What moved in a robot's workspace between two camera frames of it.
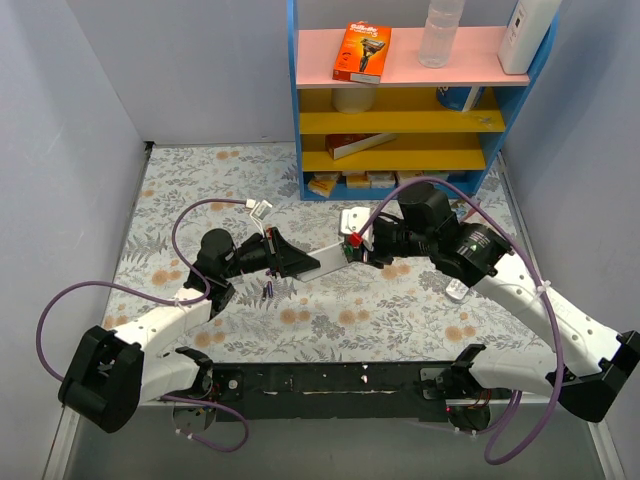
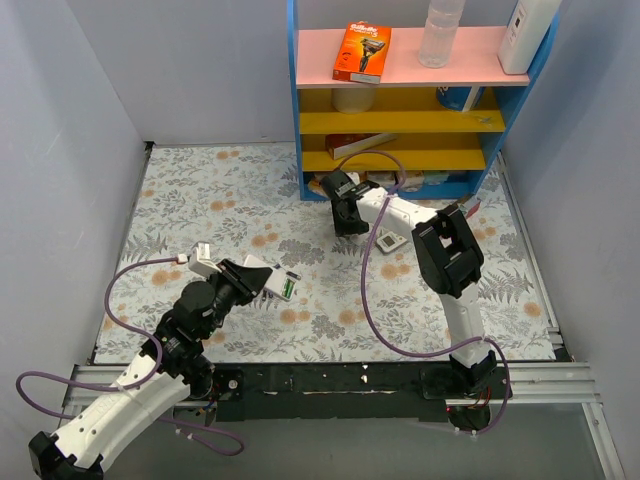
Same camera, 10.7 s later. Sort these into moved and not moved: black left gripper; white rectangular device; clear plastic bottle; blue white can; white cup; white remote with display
Moved: black left gripper; white remote with display
Not moved: white cup; blue white can; clear plastic bottle; white rectangular device
